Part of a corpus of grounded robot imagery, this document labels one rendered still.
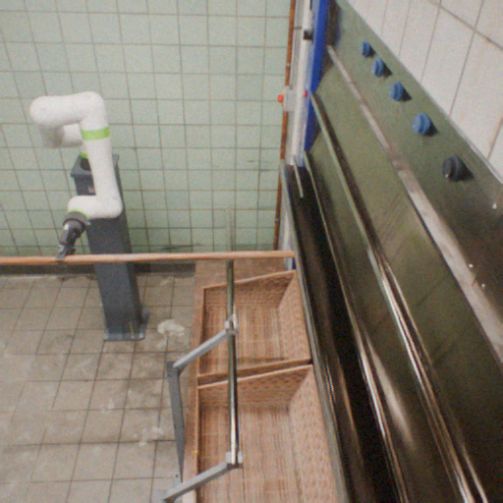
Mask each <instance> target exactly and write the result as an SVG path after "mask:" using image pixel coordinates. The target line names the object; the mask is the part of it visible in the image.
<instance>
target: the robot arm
mask: <svg viewBox="0 0 503 503"><path fill-rule="evenodd" d="M29 116H30V118H31V120H32V121H33V123H34V124H35V125H37V126H38V129H37V137H38V140H39V141H40V142H41V144H42V145H44V146H45V147H47V148H50V149H57V148H64V147H71V146H73V145H77V146H78V148H79V152H80V154H81V161H80V165H81V167H82V168H83V169H85V170H88V171H91V172H92V177H93V182H94V187H95V191H96V196H74V198H72V199H71V200H70V201H69V203H68V211H67V214H66V216H65V219H64V221H63V224H62V225H63V232H62V235H61V238H60V241H59V243H60V244H61V245H60V246H58V248H60V249H59V252H58V254H57V257H56V259H55V260H56V261H64V259H65V256H66V255H73V254H74V252H75V251H76V248H75V247H74V243H75V241H76V239H78V238H80V237H81V235H82V234H83V233H84V231H85V229H86V227H87V225H90V222H87V221H88V219H94V218H115V217H117V216H119V215H120V214H121V212H122V210H123V203H122V201H121V197H120V194H119V190H118V186H117V182H116V177H115V171H114V165H113V157H112V144H111V136H110V129H109V121H108V114H107V108H106V104H105V101H104V100H103V98H102V97H101V96H100V95H98V94H96V92H93V91H84V93H79V94H75V95H68V96H55V97H47V96H44V97H39V98H37V99H36V100H34V101H33V102H32V104H31V105H30V108H29ZM62 240H63V241H62Z"/></svg>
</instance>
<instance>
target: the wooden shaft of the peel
mask: <svg viewBox="0 0 503 503"><path fill-rule="evenodd" d="M56 257H57V256H13V257H0V264H40V263H84V262H125V261H167V260H210V259H253V258H294V252H293V251H236V252H192V253H147V254H103V255H66V256H65V259H64V261H56V260H55V259H56Z"/></svg>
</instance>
